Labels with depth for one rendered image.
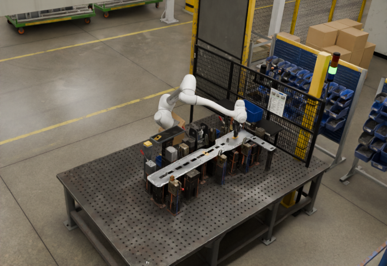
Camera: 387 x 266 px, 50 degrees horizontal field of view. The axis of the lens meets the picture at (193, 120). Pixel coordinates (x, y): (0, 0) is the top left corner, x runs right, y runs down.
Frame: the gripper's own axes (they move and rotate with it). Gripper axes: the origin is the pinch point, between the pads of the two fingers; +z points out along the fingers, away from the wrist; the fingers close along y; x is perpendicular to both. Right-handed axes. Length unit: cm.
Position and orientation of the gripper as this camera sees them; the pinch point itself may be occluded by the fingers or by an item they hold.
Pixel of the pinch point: (235, 133)
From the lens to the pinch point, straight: 452.2
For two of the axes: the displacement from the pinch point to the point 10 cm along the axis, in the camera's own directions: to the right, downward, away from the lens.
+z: -0.6, 8.5, 5.2
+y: 6.9, 4.1, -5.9
